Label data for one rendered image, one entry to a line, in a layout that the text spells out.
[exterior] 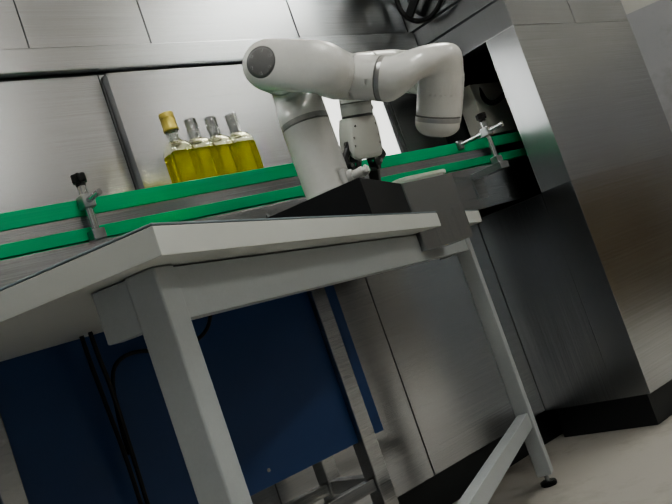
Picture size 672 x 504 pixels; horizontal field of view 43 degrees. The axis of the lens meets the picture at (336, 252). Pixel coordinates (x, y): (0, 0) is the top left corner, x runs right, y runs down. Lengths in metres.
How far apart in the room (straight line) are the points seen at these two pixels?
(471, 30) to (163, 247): 1.98
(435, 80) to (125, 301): 0.85
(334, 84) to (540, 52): 1.25
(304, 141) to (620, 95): 1.59
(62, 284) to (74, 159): 1.10
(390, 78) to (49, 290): 0.83
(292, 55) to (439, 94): 0.28
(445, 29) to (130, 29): 1.04
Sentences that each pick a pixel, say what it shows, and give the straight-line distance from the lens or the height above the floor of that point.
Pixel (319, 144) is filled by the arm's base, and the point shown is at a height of 0.92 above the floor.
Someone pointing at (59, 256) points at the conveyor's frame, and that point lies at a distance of 1.58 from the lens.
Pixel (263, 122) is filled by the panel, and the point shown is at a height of 1.15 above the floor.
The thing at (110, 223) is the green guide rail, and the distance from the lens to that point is 1.66.
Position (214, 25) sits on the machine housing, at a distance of 2.38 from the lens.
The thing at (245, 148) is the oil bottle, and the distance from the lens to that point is 2.02.
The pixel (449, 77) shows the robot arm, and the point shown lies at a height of 0.95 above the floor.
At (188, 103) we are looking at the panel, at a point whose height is 1.22.
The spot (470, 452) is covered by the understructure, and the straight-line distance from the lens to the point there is 2.53.
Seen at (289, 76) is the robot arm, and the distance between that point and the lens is 1.55.
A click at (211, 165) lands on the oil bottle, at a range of 1.95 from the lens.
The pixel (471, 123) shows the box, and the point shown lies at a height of 1.06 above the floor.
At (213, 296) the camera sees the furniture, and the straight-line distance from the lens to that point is 1.00.
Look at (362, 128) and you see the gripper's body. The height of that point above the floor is 0.99.
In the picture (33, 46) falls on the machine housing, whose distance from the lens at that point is 2.10.
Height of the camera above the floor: 0.60
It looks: 4 degrees up
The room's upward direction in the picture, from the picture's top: 19 degrees counter-clockwise
